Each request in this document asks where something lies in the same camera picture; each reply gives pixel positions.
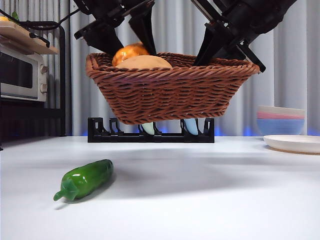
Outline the black plate rack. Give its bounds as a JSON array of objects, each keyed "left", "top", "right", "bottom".
[{"left": 87, "top": 116, "right": 215, "bottom": 144}]

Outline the light blue plate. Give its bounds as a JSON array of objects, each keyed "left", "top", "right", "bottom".
[{"left": 183, "top": 118, "right": 199, "bottom": 135}]

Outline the orange toy corn cob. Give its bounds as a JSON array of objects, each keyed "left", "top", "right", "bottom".
[{"left": 111, "top": 42, "right": 151, "bottom": 67}]

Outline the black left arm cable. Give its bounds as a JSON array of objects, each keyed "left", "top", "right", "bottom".
[{"left": 22, "top": 8, "right": 80, "bottom": 30}]

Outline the tan toy potato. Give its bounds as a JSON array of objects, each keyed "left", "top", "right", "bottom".
[{"left": 116, "top": 54, "right": 173, "bottom": 69}]

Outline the brown wicker basket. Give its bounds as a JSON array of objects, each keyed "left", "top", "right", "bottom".
[{"left": 85, "top": 51, "right": 260, "bottom": 125}]

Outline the green toy cucumber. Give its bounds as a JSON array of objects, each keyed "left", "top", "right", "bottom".
[{"left": 53, "top": 159, "right": 115, "bottom": 202}]

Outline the grey curtain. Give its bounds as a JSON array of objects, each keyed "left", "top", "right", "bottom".
[{"left": 0, "top": 0, "right": 320, "bottom": 138}]

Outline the pink bowl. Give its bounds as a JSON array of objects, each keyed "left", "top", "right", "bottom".
[{"left": 257, "top": 111, "right": 305, "bottom": 121}]

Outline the white toaster oven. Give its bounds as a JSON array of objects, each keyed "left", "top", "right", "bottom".
[{"left": 0, "top": 44, "right": 48, "bottom": 103}]

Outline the white bowl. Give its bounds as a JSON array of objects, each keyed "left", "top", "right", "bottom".
[{"left": 257, "top": 105, "right": 305, "bottom": 118}]

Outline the blue bowl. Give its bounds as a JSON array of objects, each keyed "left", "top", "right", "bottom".
[{"left": 256, "top": 118, "right": 305, "bottom": 137}]

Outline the black metal shelf frame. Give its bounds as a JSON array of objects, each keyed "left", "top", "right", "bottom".
[{"left": 0, "top": 21, "right": 66, "bottom": 151}]

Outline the white plate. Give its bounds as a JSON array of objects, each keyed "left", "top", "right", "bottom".
[{"left": 263, "top": 134, "right": 320, "bottom": 155}]

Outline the pale green plate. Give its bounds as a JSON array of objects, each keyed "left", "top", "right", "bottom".
[{"left": 141, "top": 122, "right": 155, "bottom": 136}]

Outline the wooden tray with black handle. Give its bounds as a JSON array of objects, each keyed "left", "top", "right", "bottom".
[{"left": 0, "top": 21, "right": 60, "bottom": 55}]

